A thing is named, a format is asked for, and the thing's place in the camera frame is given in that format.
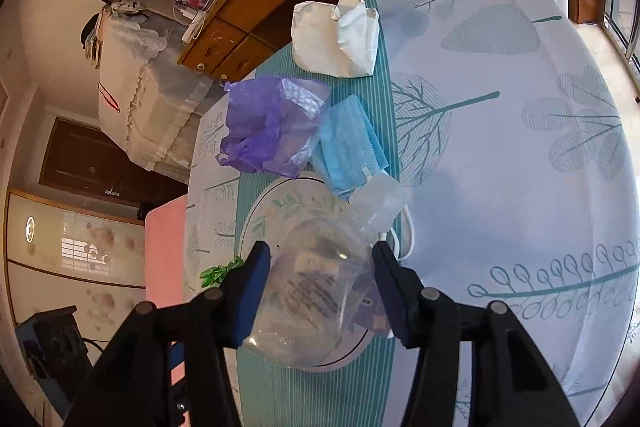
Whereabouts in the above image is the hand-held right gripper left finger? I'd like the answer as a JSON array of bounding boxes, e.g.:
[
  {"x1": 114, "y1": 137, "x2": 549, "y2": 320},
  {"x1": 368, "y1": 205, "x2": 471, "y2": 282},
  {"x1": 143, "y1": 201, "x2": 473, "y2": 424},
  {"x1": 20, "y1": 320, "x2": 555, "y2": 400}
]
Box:
[{"x1": 65, "y1": 241, "x2": 272, "y2": 427}]

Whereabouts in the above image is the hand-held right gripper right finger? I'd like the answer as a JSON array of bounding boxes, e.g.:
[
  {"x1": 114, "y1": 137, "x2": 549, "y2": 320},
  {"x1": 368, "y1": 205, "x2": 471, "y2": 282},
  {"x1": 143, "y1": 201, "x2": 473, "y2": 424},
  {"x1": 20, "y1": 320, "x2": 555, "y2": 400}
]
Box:
[{"x1": 372, "y1": 242, "x2": 581, "y2": 427}]

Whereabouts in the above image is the clear plastic bottle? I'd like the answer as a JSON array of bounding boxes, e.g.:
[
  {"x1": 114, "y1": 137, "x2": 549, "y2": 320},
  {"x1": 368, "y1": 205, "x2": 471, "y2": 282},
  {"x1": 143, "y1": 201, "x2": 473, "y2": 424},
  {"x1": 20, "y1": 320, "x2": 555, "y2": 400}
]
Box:
[{"x1": 242, "y1": 172, "x2": 408, "y2": 368}]

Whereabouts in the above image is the purple plastic bag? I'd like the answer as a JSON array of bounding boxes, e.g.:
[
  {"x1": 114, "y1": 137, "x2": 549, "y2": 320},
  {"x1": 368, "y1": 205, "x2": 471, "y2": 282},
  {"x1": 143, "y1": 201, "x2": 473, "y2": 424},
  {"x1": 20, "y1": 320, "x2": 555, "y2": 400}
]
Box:
[{"x1": 216, "y1": 76, "x2": 332, "y2": 180}]

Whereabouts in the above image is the white paper bag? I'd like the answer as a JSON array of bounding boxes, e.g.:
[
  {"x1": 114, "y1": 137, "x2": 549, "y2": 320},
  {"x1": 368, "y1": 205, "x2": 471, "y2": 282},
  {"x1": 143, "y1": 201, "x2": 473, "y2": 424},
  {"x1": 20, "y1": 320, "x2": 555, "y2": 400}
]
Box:
[{"x1": 291, "y1": 0, "x2": 379, "y2": 78}]

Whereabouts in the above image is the green plastic wrapper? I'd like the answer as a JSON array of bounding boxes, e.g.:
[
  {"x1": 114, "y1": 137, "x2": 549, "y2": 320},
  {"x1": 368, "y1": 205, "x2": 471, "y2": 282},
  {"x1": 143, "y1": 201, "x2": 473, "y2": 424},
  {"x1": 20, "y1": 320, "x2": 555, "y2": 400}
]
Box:
[{"x1": 200, "y1": 257, "x2": 246, "y2": 290}]

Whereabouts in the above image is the pink blanket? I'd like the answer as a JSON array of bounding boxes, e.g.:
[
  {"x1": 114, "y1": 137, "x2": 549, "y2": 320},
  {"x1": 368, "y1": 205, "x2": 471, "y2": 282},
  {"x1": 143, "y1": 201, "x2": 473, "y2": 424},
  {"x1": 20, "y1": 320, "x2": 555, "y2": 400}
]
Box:
[{"x1": 145, "y1": 196, "x2": 190, "y2": 388}]

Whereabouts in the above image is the blue face mask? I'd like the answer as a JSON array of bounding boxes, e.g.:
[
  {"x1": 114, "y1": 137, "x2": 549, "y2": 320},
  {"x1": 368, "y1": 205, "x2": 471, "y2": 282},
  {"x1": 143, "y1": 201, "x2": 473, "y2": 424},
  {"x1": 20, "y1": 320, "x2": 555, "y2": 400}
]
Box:
[{"x1": 311, "y1": 94, "x2": 418, "y2": 263}]

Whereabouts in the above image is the leaf print teal striped tablecloth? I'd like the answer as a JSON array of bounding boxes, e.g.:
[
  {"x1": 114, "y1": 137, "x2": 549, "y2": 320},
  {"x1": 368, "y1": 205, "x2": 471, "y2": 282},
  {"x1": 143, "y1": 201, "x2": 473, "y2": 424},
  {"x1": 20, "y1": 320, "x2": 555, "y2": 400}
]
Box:
[{"x1": 182, "y1": 0, "x2": 640, "y2": 427}]

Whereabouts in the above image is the floral sliding door cabinet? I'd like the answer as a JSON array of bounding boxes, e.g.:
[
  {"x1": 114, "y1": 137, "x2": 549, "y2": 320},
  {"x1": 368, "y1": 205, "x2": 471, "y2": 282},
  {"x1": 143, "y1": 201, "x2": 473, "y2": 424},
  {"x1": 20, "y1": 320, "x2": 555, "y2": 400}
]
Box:
[{"x1": 5, "y1": 189, "x2": 148, "y2": 328}]

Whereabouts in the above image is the blue black box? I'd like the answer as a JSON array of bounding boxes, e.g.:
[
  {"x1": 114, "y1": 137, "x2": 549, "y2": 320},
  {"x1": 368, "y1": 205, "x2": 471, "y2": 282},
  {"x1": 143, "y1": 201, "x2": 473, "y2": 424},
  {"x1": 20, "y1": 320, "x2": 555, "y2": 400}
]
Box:
[{"x1": 15, "y1": 305, "x2": 93, "y2": 418}]

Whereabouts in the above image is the dark wooden door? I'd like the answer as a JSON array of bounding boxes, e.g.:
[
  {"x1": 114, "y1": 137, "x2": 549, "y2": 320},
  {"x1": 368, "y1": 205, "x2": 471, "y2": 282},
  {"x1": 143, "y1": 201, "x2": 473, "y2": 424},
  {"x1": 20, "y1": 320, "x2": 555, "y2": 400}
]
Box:
[{"x1": 39, "y1": 117, "x2": 188, "y2": 208}]

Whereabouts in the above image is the white lace furniture cover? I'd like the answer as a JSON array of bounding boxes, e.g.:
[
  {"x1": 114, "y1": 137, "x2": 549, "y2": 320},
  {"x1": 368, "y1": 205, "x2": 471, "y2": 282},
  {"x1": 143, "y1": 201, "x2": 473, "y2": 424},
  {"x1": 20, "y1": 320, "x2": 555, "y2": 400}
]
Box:
[{"x1": 97, "y1": 4, "x2": 226, "y2": 172}]

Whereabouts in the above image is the black hat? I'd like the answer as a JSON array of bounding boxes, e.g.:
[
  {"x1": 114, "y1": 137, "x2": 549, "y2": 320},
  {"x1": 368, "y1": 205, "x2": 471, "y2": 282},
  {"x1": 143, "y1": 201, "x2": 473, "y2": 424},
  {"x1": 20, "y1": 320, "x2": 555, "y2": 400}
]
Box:
[{"x1": 81, "y1": 13, "x2": 102, "y2": 46}]

